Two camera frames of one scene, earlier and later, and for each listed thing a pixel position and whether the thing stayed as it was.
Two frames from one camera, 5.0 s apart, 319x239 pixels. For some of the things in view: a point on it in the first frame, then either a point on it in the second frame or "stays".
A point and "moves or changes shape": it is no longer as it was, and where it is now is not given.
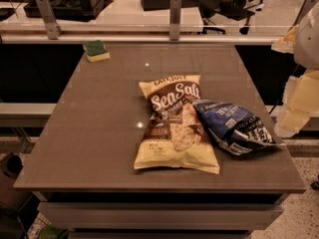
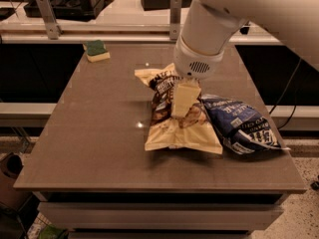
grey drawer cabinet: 159,214 stays
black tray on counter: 86,6 stays
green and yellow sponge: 96,51 stays
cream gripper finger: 301,101 to 193,66
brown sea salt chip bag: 173,135 moves or changes shape
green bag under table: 51,231 stays
